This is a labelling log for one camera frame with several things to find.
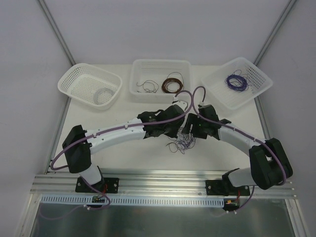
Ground purple wires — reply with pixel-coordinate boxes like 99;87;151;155
165;133;197;154

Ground brown wire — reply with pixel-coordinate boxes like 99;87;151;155
161;72;185;94
136;79;160;94

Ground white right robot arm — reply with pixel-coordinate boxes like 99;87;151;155
182;105;293;195

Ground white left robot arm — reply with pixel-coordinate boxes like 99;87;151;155
62;101;188;192

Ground white slotted middle basket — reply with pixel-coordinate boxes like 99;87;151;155
129;59;193;104

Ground white perforated right basket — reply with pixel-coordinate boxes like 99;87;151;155
201;57;273;113

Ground white perforated basket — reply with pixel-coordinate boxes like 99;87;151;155
201;57;273;113
57;63;123;111

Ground white perforated left basket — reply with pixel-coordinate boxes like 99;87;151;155
57;63;123;111

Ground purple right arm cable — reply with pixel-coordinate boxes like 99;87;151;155
192;86;288;185

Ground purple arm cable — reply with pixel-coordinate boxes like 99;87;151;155
50;90;193;171
192;86;288;185

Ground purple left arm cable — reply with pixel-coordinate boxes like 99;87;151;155
50;90;193;171

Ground brown coiled wire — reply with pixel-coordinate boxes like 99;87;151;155
161;72;185;94

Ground purple coiled wire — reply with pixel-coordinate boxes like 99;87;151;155
225;69;252;92

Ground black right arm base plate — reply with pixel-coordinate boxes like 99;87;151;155
205;180;250;197

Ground white coiled wire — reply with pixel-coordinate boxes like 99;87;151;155
94;88;116;106

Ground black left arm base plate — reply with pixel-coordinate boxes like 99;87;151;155
75;177;119;194

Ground right aluminium corner post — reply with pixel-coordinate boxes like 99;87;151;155
253;0;298;66

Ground aluminium corner post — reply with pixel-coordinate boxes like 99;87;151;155
253;0;298;66
36;0;76;66

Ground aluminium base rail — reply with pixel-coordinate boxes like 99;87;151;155
31;170;297;198

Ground white slotted cable duct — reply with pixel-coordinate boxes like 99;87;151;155
40;194;224;208

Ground left aluminium corner post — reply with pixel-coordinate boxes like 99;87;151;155
36;0;76;66

